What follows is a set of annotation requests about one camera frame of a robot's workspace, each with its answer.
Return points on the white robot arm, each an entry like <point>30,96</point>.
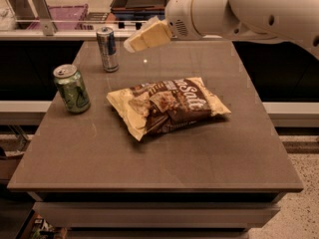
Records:
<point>261,21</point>

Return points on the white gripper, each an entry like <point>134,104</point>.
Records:
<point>179,14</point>

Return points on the brown yellow chip bag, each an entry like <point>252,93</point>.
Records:
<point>165,106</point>

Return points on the green soda can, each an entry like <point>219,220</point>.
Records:
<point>71,87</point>

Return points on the purple plastic crate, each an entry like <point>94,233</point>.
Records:
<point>68,17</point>

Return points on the blue silver redbull can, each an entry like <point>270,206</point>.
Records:
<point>108,49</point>

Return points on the grey metal bracket left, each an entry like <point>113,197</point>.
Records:
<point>47,25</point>

